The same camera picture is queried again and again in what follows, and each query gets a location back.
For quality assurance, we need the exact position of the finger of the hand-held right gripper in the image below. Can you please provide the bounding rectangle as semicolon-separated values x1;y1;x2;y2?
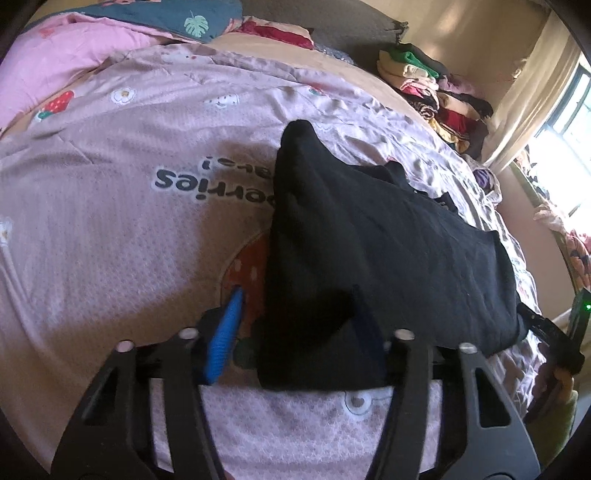
517;302;563;352

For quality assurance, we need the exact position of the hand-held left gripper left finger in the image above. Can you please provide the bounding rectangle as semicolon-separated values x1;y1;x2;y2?
51;287;245;480

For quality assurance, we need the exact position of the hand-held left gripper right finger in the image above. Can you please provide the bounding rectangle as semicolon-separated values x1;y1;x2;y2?
351;284;543;480

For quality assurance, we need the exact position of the black sweater with orange patches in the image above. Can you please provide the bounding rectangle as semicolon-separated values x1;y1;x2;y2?
256;119;529;393

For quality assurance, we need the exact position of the pile of folded clothes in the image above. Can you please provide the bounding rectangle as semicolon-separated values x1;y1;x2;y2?
376;42;495;158

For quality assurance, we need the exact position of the pink floral cloth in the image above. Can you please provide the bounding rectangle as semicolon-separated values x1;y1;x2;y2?
533;198;591;296

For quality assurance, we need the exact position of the lilac strawberry print bed sheet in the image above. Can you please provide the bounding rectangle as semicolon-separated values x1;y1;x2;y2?
0;44;555;480

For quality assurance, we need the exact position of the purple and beige garment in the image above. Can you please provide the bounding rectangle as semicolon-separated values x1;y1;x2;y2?
471;166;502;204

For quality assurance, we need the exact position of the window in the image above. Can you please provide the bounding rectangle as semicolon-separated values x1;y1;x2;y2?
536;60;591;222

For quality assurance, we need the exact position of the cream curtain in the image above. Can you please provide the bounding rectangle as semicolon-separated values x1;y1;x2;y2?
480;9;583;171

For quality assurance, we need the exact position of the beige sheet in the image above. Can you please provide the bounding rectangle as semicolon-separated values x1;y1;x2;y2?
210;34;444;144

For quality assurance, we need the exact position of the grey patterned pillow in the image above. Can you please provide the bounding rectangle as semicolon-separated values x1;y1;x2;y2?
314;41;354;65

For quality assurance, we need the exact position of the red cloth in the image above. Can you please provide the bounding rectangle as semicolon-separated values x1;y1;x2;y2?
235;16;315;49

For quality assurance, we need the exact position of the pink quilt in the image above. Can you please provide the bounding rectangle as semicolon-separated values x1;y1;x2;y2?
0;11;171;132

